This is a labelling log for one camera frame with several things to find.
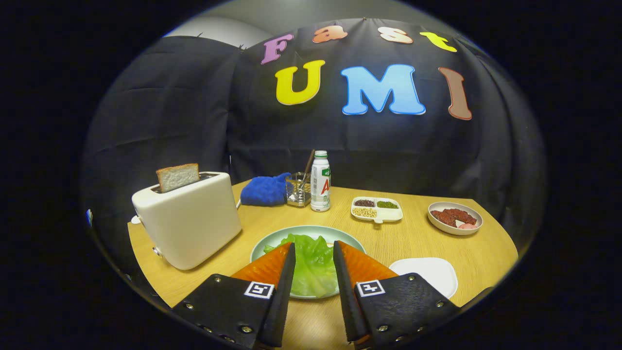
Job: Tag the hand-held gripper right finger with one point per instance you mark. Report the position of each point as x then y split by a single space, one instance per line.
346 301

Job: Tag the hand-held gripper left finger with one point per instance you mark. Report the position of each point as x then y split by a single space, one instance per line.
284 301

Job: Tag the green lettuce leaf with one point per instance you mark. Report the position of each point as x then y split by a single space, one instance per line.
313 262

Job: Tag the toasted bread slice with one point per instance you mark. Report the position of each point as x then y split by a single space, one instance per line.
177 177

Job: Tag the pale green plate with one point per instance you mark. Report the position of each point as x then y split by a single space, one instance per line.
272 238

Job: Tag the white square plate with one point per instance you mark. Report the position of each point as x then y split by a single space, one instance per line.
432 274

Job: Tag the yellow soybeans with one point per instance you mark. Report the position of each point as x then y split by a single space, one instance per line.
364 212

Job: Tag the white divided dish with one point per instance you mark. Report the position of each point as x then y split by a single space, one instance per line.
392 214

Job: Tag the dark red beans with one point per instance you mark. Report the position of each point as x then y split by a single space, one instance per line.
364 202

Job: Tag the green beans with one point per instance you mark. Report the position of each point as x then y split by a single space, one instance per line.
387 204

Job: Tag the white drink bottle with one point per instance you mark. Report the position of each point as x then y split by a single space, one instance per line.
319 194

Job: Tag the blue cloth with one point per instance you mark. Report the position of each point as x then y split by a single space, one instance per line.
265 190

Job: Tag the white toaster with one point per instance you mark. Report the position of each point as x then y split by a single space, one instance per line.
194 223

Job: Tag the white round meat plate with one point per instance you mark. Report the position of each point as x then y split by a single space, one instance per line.
439 226

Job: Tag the red meat slice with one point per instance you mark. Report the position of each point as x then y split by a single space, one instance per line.
443 218
464 215

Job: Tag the brown wooden stick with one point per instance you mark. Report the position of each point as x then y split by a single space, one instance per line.
309 163

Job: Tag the pink ham piece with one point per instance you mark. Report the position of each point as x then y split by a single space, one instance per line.
467 226

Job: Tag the black backdrop cloth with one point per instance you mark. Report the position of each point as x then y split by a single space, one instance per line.
170 121

